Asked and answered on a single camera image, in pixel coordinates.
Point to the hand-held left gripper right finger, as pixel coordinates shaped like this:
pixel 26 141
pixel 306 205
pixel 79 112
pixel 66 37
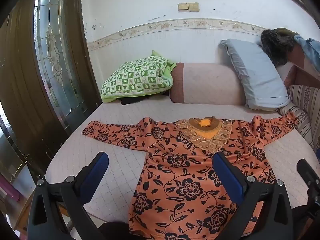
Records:
pixel 228 177

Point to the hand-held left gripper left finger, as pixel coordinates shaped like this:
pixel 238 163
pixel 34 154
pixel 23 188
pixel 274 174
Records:
pixel 96 170

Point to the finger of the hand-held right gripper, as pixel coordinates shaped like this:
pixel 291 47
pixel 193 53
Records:
pixel 310 177

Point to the orange black floral blouse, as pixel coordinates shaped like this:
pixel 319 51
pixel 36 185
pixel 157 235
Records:
pixel 180 180

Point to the pink quilted bed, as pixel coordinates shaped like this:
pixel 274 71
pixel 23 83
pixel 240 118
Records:
pixel 75 160

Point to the striped cushion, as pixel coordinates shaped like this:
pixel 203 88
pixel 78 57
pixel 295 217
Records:
pixel 305 100

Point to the black cloth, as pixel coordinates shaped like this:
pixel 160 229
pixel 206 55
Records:
pixel 132 100

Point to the pink quilted bolster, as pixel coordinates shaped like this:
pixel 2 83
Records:
pixel 210 85

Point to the green checkered pillow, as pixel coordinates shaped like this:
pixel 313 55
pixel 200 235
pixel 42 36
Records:
pixel 135 77

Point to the light blue pillow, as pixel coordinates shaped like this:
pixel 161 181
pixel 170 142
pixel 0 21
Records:
pixel 252 75

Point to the brown wooden headboard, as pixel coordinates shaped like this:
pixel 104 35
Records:
pixel 300 72

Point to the wooden door with patterned glass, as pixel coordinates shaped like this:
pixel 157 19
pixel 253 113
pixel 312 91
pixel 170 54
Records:
pixel 22 80

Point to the blue denim garment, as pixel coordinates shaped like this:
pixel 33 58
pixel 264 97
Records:
pixel 310 47

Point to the dark furry garment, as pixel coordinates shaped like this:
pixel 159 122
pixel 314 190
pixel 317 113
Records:
pixel 275 45

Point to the beige wall switch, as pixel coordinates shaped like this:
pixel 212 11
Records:
pixel 183 7
pixel 193 7

